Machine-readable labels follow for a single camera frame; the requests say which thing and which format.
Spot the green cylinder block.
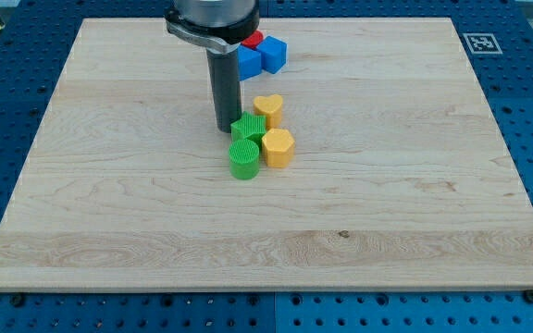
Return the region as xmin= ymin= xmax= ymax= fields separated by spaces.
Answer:
xmin=229 ymin=139 xmax=260 ymax=180

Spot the red block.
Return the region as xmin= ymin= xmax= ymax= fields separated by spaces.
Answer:
xmin=241 ymin=30 xmax=265 ymax=50

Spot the white fiducial marker tag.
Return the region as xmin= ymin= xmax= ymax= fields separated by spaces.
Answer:
xmin=463 ymin=32 xmax=502 ymax=55

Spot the yellow hexagon block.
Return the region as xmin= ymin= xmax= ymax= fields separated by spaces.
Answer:
xmin=262 ymin=128 xmax=295 ymax=168

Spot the yellow heart block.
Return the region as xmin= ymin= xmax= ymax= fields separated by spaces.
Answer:
xmin=253 ymin=94 xmax=284 ymax=130

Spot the black bolt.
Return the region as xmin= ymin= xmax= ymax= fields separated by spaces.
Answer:
xmin=9 ymin=293 xmax=26 ymax=308
xmin=523 ymin=290 xmax=533 ymax=304

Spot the blue block left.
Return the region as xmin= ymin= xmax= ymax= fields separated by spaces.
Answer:
xmin=238 ymin=45 xmax=263 ymax=81

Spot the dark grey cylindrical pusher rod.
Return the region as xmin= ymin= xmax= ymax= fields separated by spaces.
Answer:
xmin=206 ymin=50 xmax=242 ymax=133

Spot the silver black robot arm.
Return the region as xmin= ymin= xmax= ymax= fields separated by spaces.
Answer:
xmin=164 ymin=0 xmax=260 ymax=133

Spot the black bolt bottom left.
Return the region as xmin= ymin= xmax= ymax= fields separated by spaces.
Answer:
xmin=9 ymin=293 xmax=26 ymax=308

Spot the blue cube block right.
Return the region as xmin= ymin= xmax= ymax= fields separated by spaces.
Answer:
xmin=256 ymin=36 xmax=287 ymax=74

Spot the black bolt bottom right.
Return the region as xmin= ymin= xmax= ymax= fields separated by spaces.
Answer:
xmin=523 ymin=290 xmax=533 ymax=304

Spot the green star block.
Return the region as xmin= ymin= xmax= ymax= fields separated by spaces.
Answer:
xmin=230 ymin=112 xmax=267 ymax=148

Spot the light wooden board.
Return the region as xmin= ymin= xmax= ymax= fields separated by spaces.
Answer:
xmin=0 ymin=18 xmax=533 ymax=292

